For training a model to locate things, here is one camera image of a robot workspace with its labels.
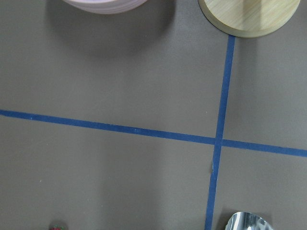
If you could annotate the shiny steel spoon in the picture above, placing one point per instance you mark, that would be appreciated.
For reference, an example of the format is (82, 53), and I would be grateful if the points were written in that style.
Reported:
(247, 221)

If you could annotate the pink ice bucket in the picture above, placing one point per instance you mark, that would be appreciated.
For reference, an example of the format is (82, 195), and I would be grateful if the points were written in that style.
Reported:
(106, 6)

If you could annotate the red strawberry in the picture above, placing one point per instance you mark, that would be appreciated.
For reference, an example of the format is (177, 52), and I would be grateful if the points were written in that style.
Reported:
(57, 227)

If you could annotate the round wooden coaster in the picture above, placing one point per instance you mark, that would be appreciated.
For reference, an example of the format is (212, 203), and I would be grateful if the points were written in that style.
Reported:
(248, 18)

